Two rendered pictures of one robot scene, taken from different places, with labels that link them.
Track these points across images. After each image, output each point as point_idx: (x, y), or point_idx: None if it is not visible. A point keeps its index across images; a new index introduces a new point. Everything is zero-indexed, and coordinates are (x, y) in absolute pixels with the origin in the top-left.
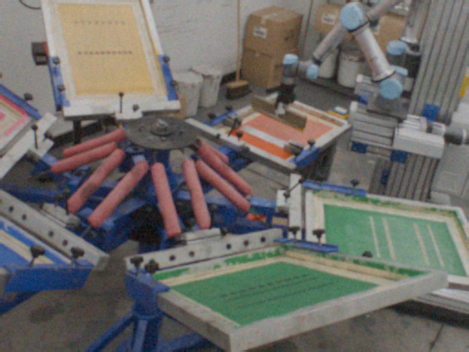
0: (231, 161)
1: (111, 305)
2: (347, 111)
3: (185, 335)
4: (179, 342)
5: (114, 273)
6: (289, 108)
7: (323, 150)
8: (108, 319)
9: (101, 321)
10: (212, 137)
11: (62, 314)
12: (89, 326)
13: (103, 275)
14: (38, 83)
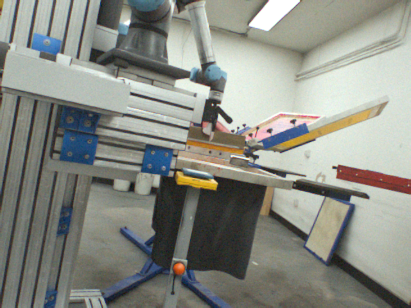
0: (191, 152)
1: (215, 282)
2: (185, 169)
3: (156, 269)
4: (155, 266)
5: (242, 296)
6: (203, 129)
7: (159, 183)
8: (205, 276)
9: (207, 275)
10: (221, 154)
11: (227, 273)
12: (208, 272)
13: (244, 294)
14: None
